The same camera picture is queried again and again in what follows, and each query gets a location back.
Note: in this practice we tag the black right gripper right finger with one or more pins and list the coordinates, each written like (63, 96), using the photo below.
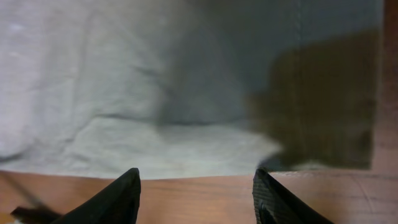
(275, 204)

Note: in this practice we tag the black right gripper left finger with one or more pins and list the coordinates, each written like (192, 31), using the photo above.
(118, 203)

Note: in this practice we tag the light green shorts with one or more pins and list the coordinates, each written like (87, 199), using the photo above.
(188, 88)

